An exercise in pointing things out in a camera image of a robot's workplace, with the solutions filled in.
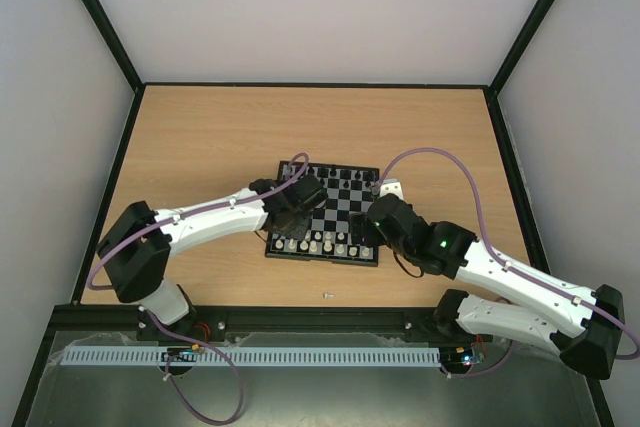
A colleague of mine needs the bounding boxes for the black white chessboard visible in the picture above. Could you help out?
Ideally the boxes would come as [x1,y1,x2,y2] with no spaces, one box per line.
[265,163,379,267]

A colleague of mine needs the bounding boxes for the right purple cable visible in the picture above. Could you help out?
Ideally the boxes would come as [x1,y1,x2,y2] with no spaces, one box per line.
[372,147,640,379]

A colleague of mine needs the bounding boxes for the black aluminium frame rail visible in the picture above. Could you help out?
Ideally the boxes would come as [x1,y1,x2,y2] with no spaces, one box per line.
[44,304,581,343]

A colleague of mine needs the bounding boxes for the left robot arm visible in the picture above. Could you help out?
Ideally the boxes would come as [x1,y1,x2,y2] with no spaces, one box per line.
[87,174,327,336]

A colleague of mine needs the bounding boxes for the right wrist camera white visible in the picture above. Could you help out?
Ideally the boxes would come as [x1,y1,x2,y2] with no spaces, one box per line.
[379,178,404,200]

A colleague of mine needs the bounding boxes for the light blue cable duct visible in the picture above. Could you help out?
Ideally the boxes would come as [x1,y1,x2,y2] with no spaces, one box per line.
[60,346,441,368]

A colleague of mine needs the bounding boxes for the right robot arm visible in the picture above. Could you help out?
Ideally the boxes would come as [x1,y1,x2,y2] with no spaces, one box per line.
[349,194,624,380]

